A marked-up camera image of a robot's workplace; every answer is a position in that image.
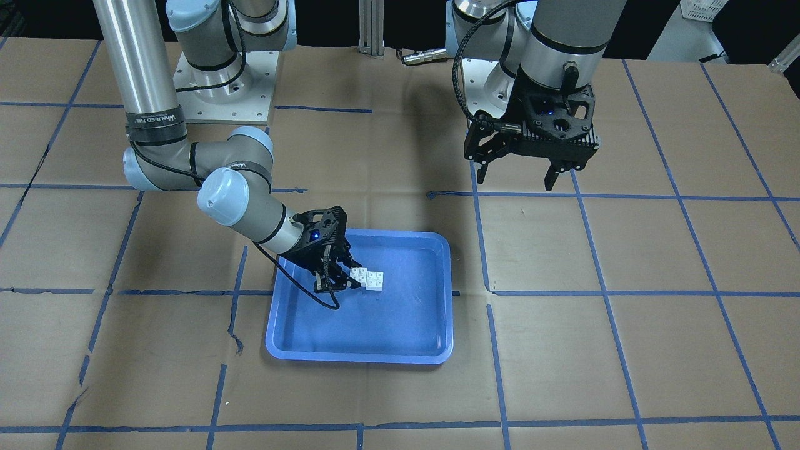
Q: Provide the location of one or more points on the white block arm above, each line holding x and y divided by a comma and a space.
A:
374, 281
360, 274

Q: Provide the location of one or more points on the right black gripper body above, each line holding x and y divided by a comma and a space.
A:
310, 250

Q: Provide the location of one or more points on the metal connector plug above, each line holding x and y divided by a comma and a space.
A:
422, 57

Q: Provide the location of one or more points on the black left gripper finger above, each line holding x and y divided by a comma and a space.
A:
557, 167
485, 155

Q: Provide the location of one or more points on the aluminium profile post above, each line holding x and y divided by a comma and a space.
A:
371, 28

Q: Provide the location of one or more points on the blue plastic tray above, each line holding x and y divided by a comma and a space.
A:
409, 322

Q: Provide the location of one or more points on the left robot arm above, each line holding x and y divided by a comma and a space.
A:
522, 73

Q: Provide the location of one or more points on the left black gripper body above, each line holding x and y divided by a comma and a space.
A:
516, 111

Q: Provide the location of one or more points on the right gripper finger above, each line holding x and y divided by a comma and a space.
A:
334, 278
342, 252

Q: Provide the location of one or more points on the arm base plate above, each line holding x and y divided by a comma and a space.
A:
487, 89
246, 101

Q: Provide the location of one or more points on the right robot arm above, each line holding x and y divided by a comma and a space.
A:
334, 120

